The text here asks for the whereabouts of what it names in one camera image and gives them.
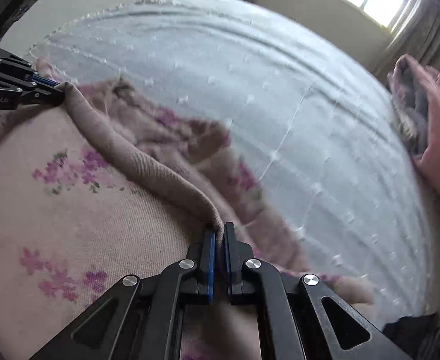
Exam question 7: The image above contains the pink floral quilted garment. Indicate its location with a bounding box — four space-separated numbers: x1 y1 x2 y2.
0 58 376 360

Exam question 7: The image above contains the black clothing pile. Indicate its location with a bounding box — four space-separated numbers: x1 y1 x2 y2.
382 313 440 360

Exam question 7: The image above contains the grey tufted bedspread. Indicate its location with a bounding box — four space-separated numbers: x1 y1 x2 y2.
26 0 440 326

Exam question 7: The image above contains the pink grey folded blanket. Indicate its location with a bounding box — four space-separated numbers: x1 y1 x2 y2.
388 55 440 195

